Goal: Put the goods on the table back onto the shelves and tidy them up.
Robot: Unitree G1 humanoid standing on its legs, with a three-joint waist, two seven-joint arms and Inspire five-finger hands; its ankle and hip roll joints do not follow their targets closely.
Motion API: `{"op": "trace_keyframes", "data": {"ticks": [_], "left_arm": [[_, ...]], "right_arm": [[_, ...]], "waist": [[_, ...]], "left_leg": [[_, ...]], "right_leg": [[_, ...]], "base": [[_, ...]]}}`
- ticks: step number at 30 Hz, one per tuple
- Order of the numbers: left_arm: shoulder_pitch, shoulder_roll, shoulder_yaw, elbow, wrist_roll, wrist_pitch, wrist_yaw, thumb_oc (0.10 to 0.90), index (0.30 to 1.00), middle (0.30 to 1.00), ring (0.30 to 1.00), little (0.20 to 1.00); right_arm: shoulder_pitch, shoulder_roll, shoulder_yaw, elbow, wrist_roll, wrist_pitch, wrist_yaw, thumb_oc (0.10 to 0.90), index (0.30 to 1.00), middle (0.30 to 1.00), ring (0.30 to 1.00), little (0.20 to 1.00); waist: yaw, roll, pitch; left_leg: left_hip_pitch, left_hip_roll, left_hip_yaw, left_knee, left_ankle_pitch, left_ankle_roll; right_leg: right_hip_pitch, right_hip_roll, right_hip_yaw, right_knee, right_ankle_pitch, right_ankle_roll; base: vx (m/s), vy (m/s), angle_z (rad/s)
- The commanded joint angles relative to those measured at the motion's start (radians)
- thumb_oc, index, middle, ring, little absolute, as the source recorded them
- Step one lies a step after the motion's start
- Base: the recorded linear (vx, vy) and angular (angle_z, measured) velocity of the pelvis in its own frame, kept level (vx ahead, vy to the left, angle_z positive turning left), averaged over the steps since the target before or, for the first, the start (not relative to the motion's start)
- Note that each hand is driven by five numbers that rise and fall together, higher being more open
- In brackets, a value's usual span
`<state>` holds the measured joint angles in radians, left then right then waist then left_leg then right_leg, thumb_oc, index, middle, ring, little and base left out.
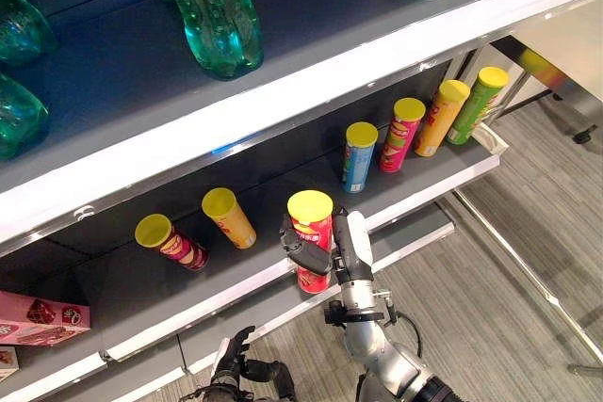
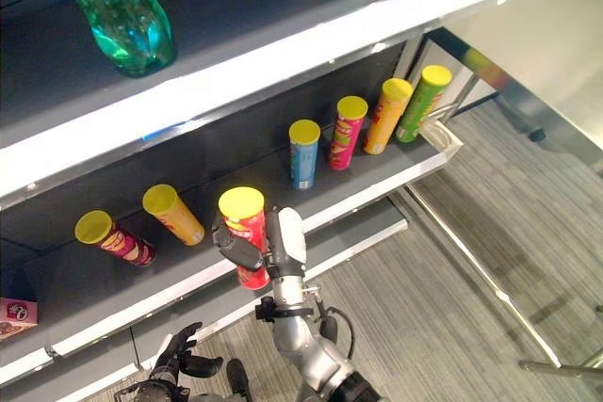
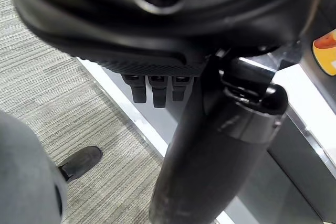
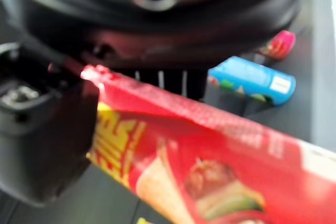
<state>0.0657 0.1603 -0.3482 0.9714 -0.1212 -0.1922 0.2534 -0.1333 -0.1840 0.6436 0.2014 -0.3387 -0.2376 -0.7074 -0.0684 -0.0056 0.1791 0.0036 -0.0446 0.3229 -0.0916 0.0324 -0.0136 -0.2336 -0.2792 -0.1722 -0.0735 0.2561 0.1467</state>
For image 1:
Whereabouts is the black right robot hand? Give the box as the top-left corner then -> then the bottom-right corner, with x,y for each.
279,207 -> 375,285

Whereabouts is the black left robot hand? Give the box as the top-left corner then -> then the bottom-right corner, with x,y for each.
210,325 -> 296,401

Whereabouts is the red chips can yellow lid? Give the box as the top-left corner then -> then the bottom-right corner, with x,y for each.
286,190 -> 335,296

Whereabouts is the blue chips can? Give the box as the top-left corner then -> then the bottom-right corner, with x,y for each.
341,121 -> 380,195

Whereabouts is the pink chips can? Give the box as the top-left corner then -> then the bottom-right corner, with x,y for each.
378,97 -> 427,174

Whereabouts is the dark red chips can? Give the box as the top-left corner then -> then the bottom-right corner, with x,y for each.
135,213 -> 211,272

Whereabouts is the orange chips can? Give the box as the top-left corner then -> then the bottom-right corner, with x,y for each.
414,79 -> 471,158

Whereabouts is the grey white shelf unit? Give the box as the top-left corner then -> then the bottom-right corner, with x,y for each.
0,0 -> 603,402

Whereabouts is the green chips can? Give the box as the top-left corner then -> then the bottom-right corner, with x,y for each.
446,66 -> 511,146

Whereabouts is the pink snack box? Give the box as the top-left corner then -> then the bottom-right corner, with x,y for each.
0,290 -> 92,348

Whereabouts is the small white snack box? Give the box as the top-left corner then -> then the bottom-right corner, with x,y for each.
0,346 -> 22,382

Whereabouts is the black caster wheel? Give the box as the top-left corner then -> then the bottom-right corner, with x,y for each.
572,124 -> 599,145

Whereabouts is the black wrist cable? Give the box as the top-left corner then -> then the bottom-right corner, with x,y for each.
375,288 -> 424,357

